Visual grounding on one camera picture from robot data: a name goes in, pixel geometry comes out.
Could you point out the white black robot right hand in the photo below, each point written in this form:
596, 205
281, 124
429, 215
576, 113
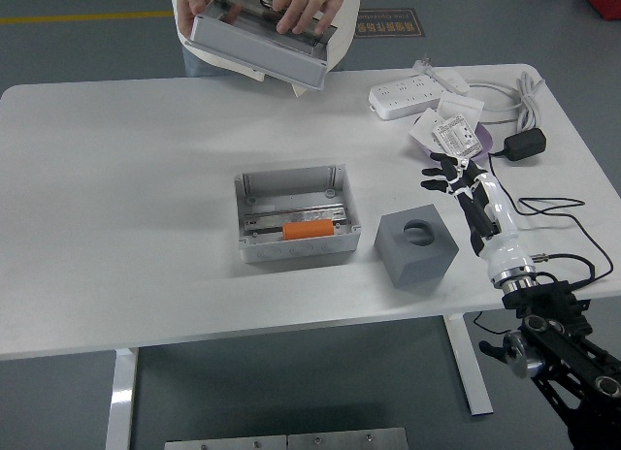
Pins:
502, 217

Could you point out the person's right hand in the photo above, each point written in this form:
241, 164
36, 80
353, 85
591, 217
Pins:
191, 4

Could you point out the grey plastic box base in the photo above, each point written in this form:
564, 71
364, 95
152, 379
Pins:
296, 251

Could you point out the red object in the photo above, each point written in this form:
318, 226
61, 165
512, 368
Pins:
601, 1

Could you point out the white table leg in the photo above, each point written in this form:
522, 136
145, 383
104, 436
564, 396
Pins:
473, 382
121, 396

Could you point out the black power adapter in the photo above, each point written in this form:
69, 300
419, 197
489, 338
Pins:
525, 143

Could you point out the packaged white socket panel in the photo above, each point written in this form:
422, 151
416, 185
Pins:
456, 137

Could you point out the orange cylindrical battery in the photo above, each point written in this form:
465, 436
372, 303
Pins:
308, 230

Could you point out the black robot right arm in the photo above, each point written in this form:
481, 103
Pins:
558, 333

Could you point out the metal mounting rail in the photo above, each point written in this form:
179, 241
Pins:
271, 217

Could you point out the person's left hand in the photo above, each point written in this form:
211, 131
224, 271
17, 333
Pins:
310, 4

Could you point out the white power strip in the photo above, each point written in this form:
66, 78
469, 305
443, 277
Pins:
407, 98

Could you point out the white square switch panel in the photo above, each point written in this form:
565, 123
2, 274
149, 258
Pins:
461, 105

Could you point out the white tilted switch panel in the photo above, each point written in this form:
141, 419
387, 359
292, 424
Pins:
423, 127

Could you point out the grey plastic box cover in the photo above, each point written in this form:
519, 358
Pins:
262, 52

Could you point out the white wall plug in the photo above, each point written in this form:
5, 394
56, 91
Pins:
423, 65

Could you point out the grey foam block holder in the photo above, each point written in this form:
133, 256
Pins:
417, 271

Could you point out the grey metal plate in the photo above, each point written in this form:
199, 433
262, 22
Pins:
225, 442
347, 440

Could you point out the purple plastic tray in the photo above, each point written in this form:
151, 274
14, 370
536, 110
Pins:
485, 140

